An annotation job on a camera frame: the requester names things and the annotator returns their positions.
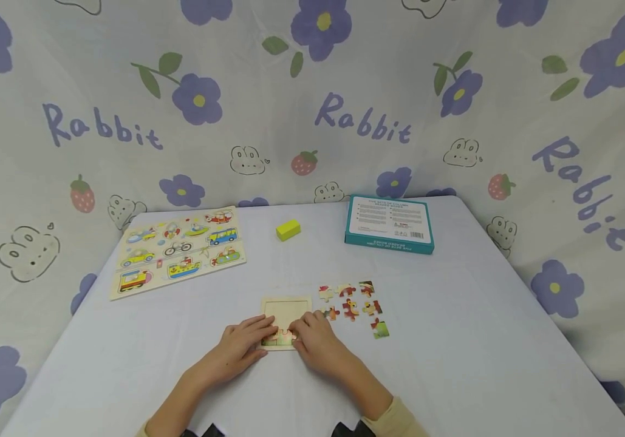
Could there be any green jigsaw piece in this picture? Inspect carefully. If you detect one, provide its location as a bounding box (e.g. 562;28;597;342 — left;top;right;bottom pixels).
262;330;298;350

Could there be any yellow rectangular block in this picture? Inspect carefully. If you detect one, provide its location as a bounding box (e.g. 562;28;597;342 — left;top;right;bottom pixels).
275;220;302;242

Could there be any person's right hand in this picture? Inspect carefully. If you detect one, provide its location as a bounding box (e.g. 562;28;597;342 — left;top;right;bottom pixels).
288;310;361;381

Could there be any teal puzzle box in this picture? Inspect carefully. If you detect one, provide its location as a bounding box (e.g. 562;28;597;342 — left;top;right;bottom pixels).
344;194;435;255

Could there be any person's left hand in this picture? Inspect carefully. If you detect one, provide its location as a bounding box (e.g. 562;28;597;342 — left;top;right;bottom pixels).
199;314;280;387

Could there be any wooden vehicle puzzle board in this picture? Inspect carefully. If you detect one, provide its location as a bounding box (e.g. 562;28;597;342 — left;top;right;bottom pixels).
108;206;247;302

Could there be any group of loose jigsaw pieces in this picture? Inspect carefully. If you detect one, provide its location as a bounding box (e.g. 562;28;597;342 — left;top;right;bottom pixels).
318;280;391;340

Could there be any person's left forearm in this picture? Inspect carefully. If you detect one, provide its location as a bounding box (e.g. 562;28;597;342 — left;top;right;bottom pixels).
136;363;232;437

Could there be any small wooden jigsaw frame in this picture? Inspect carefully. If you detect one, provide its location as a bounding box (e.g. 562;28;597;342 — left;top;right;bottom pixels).
260;296;313;351

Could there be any person's right forearm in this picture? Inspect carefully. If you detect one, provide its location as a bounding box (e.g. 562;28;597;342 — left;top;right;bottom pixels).
337;358;429;437

